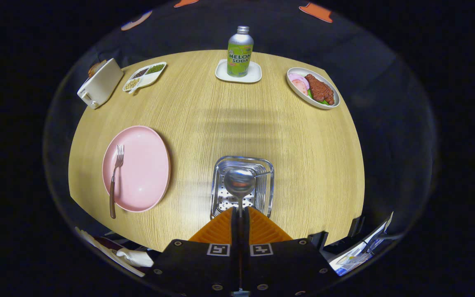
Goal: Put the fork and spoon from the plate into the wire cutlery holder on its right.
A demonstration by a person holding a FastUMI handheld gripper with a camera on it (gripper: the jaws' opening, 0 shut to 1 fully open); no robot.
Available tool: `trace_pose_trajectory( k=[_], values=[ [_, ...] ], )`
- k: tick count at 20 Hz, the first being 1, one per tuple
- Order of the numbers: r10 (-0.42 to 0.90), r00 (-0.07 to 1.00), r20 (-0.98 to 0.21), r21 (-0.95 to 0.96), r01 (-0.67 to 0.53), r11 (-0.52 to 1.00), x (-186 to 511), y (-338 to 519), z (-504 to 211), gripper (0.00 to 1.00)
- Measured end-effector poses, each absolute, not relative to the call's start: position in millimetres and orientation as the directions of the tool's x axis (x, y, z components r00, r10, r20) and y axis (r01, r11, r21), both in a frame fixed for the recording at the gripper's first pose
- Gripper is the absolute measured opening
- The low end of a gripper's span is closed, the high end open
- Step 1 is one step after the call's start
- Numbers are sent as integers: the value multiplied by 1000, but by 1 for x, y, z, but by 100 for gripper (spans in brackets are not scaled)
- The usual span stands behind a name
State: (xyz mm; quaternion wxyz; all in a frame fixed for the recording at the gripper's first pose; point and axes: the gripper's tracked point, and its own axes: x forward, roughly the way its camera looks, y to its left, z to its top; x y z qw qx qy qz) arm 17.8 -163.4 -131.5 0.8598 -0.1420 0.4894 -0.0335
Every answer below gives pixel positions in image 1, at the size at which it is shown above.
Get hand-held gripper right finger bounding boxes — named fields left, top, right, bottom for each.
left=240, top=206, right=339, bottom=296

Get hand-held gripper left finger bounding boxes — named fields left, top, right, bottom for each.
left=145, top=207, right=240, bottom=296

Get metal spoon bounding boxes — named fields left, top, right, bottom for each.
left=224, top=167, right=256, bottom=218

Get brown-handled metal fork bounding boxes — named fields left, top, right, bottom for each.
left=109, top=144, right=125, bottom=219

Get white crumpled cloth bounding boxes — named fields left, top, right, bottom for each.
left=116, top=248, right=154, bottom=268

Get perforated metal basket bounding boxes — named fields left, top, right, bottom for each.
left=210, top=156, right=275, bottom=220

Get printed paper sheets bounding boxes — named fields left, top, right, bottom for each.
left=329, top=212, right=395, bottom=276

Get white flat strip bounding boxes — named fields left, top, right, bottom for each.
left=75, top=227, right=145, bottom=277

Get pink round plate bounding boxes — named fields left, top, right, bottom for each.
left=102, top=125, right=171, bottom=213

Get green lettuce leaf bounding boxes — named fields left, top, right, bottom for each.
left=308, top=90, right=329, bottom=105

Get white oval plate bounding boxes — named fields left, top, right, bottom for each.
left=286, top=67, right=340, bottom=110

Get red-brown meat piece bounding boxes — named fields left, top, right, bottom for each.
left=305, top=74, right=335, bottom=105

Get pink ham slices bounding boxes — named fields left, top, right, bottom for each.
left=289, top=73, right=310, bottom=96

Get white square coaster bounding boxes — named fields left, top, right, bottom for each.
left=215, top=59, right=262, bottom=84

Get white divided grain dish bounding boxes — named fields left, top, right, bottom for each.
left=122, top=62, right=167, bottom=94

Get white toaster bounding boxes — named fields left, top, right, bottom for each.
left=77, top=58, right=124, bottom=109

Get green soda bottle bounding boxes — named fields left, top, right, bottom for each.
left=227, top=26, right=254, bottom=78

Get black backdrop cloth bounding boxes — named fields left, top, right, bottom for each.
left=45, top=0, right=437, bottom=248

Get brown toast slices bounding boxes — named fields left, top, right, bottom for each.
left=88, top=60, right=107, bottom=78

